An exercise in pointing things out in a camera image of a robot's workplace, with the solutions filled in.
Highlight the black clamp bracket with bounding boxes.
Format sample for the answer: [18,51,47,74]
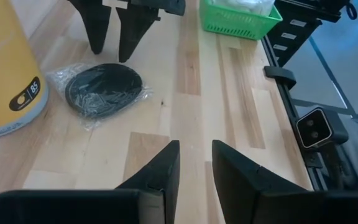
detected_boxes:
[263,65,297,90]

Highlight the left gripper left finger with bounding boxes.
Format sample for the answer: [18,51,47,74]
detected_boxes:
[0,140,180,224]

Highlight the green plastic basket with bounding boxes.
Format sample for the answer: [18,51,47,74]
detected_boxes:
[199,0,283,41]

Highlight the black aluminium table frame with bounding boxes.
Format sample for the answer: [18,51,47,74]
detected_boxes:
[261,0,358,191]

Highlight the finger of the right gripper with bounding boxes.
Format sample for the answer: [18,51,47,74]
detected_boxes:
[116,2,161,63]
[68,0,113,55]

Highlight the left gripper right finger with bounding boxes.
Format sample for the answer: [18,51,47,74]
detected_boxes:
[212,140,358,224]

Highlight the bagged white cotton balls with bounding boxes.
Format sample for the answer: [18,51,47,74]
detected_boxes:
[211,0,276,17]

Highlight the black table-level camera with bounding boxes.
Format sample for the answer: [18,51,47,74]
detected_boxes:
[295,106,350,150]

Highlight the yellow label disinfecting wipes canister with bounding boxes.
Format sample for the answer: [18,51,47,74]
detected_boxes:
[0,0,50,141]

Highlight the bagged black round compact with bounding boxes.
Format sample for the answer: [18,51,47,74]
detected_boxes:
[45,62,154,131]

